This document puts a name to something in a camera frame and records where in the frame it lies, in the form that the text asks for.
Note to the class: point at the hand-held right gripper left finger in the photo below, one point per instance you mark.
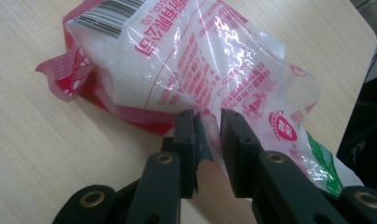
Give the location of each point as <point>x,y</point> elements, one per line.
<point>185,155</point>

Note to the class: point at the pink printed bag of granules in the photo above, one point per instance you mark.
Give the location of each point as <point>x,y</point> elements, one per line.
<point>177,62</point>

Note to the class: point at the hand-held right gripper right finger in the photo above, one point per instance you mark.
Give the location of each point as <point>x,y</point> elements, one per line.
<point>245,161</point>

